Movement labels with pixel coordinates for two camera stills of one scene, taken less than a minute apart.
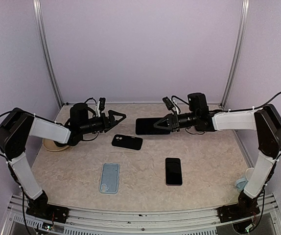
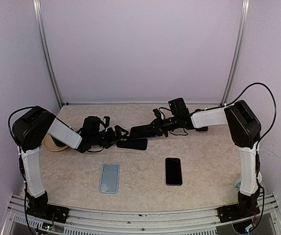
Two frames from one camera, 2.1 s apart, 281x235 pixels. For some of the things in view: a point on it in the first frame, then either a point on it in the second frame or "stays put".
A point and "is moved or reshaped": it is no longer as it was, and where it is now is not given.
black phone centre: x=174 y=176 stays put
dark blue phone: x=145 y=126 is moved or reshaped
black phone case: x=127 y=142 is moved or reshaped
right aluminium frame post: x=245 y=5 stays put
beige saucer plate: x=51 y=145 stays put
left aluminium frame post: x=39 y=25 stays put
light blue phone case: x=109 y=181 stays put
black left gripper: x=106 y=126 → x=113 y=139
